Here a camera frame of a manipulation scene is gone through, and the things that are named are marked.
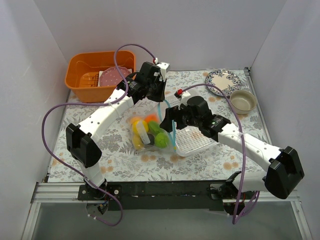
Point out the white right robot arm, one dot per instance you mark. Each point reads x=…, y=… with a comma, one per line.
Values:
x=281, y=168

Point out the clear zip top bag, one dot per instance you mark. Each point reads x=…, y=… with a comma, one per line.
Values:
x=146, y=133

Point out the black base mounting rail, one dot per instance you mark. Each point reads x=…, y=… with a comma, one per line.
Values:
x=212, y=195

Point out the orange plastic tub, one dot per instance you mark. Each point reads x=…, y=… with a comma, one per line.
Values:
x=89, y=62

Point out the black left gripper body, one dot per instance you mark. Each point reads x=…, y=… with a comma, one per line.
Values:
x=157, y=91

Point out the white perforated plastic basket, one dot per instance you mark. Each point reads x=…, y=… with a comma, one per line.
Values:
x=190, y=141

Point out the beige ceramic bowl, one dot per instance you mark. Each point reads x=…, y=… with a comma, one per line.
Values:
x=243, y=101

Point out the floral table mat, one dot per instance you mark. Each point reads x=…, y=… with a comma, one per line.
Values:
x=121, y=162

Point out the blue floral ceramic plate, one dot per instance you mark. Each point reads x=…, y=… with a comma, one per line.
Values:
x=227, y=81

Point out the green avocado half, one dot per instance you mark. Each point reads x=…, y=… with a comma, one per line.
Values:
x=154, y=127

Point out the orange tangerine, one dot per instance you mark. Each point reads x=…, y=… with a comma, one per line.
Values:
x=151, y=117

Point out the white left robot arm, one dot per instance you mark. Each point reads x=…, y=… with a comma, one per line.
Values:
x=81, y=140

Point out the orange yellow peach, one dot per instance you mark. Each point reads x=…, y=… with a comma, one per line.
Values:
x=135, y=119

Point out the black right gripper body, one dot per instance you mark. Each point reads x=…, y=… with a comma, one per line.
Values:
x=176, y=118

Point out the pink polka dot plate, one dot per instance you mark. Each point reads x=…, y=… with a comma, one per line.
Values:
x=109, y=77

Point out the orange dish rack insert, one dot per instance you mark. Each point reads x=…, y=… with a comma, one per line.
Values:
x=89, y=80

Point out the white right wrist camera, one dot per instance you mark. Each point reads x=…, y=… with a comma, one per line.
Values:
x=184, y=96

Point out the bumpy green lime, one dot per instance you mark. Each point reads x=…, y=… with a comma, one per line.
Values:
x=161, y=140

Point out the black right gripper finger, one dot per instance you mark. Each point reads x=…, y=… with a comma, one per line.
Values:
x=167, y=124
x=173, y=112

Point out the yellow lemon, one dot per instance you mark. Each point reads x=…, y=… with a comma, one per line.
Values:
x=139, y=126

